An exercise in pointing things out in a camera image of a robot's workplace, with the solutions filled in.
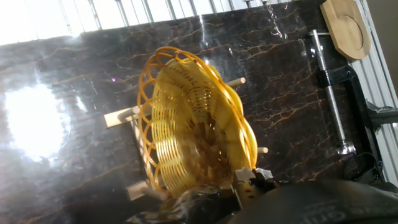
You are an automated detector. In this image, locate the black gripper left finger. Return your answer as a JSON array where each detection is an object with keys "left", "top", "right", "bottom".
[{"left": 232, "top": 167, "right": 261, "bottom": 208}]

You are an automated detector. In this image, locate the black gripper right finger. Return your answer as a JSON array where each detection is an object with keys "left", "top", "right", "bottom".
[{"left": 254, "top": 167, "right": 279, "bottom": 192}]

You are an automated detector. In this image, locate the woven yellow wicker basket dish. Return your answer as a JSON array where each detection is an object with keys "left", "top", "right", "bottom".
[{"left": 136, "top": 46, "right": 259, "bottom": 199}]

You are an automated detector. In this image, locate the wooden peg dish rack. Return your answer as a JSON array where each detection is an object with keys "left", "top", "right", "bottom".
[{"left": 104, "top": 77, "right": 269, "bottom": 202}]

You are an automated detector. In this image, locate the black clamp with metal screw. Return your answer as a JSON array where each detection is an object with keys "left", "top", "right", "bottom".
[{"left": 306, "top": 29, "right": 398, "bottom": 184}]

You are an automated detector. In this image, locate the wooden board with circle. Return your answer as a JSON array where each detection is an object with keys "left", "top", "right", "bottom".
[{"left": 320, "top": 0, "right": 372, "bottom": 61}]

